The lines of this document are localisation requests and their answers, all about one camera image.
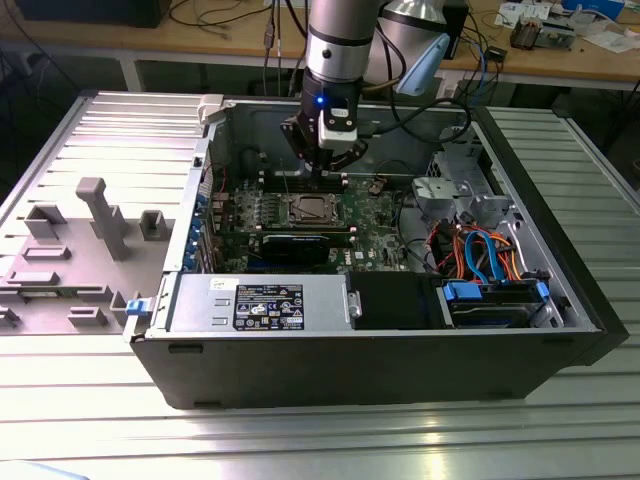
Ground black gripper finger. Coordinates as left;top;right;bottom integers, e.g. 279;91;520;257
324;139;369;177
279;115;327;180

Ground wire locking lever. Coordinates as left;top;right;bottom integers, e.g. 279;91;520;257
278;157;294;200

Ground metal socket cover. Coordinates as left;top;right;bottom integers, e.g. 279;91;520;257
288;193;337;224

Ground black RAM slot white clips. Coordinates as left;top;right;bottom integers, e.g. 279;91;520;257
260;179;350;187
260;170;350;178

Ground green motherboard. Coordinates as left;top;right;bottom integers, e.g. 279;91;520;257
202;169;426;275

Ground pale grey case latch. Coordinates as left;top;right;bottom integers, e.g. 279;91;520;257
197;93;225;125

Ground silver disk bay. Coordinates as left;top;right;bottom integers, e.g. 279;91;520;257
409;124;521;231

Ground black graphics card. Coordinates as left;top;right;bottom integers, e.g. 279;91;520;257
219;225;359;267

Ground white labelled box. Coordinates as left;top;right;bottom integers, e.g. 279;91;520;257
434;79;462;105

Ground black upright box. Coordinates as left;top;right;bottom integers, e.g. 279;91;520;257
442;0;472;61

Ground wooden desk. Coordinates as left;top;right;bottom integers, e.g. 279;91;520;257
0;0;640;94

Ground hard disk blue carrier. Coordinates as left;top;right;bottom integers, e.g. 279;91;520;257
435;279;554;330

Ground silver power supply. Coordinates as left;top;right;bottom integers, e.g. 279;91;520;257
167;273;352;335

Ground grey parts rack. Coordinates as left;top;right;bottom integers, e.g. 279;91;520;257
0;177;177;336

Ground finned metal heatsink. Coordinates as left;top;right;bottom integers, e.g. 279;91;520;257
509;17;544;51

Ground black PC case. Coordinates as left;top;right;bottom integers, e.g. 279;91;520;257
127;92;632;412

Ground white paper sheets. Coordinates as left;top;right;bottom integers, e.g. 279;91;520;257
494;0;551;29

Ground black desktop computer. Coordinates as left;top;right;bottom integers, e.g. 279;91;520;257
13;0;169;30

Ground grey metal device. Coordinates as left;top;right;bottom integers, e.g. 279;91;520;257
538;14;581;51

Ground white paper sheet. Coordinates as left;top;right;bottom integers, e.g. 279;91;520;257
582;27;640;56

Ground blue box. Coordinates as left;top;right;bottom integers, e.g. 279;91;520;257
559;0;626;14

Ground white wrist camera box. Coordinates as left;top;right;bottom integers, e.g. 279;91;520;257
317;102;360;151

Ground dark hanging cable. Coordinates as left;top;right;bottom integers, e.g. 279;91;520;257
262;0;281;99

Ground black camera cable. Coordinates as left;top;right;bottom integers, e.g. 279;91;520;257
359;24;474;144

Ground blue flat wire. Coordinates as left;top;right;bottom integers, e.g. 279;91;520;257
462;227;504;286

